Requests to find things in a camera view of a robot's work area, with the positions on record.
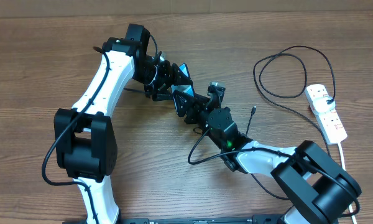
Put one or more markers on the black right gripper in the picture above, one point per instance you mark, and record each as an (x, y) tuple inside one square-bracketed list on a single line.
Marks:
[(192, 103)]

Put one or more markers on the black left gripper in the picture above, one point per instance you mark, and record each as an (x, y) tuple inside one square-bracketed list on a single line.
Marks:
[(171, 74)]

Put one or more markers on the blue screen Galaxy smartphone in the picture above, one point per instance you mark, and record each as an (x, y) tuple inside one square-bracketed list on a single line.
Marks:
[(182, 81)]

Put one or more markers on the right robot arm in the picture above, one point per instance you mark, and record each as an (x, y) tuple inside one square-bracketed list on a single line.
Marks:
[(320, 190)]

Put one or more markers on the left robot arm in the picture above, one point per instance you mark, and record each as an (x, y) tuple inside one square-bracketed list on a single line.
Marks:
[(85, 144)]

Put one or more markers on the white charger plug adapter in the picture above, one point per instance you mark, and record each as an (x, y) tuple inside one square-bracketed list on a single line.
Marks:
[(322, 105)]

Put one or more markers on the white power extension strip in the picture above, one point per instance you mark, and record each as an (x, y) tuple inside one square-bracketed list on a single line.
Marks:
[(329, 122)]

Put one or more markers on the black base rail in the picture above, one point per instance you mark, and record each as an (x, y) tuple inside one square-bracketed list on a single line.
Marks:
[(255, 219)]

